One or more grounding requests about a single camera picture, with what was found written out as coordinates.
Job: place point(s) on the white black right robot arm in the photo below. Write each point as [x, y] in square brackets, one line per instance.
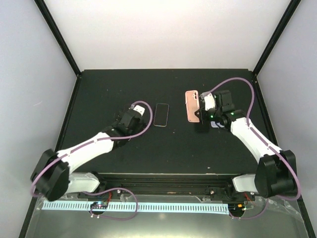
[276, 168]

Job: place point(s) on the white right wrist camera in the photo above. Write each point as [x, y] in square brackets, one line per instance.
[208, 100]

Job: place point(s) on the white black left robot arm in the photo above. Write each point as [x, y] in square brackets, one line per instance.
[54, 175]

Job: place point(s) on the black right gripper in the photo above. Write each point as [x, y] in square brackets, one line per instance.
[202, 118]

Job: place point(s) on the phone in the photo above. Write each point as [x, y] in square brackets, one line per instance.
[192, 105]
[202, 127]

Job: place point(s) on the light blue slotted cable duct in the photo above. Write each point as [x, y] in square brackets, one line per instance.
[145, 207]

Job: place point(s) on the silver black smartphone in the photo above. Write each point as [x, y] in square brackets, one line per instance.
[161, 115]

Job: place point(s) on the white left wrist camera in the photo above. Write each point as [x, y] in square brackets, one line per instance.
[138, 109]

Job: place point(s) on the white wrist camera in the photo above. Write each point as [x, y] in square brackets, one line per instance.
[138, 109]
[208, 100]

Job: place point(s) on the lavender phone case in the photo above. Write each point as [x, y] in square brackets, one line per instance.
[216, 125]

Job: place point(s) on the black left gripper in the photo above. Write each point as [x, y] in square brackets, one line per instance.
[141, 127]

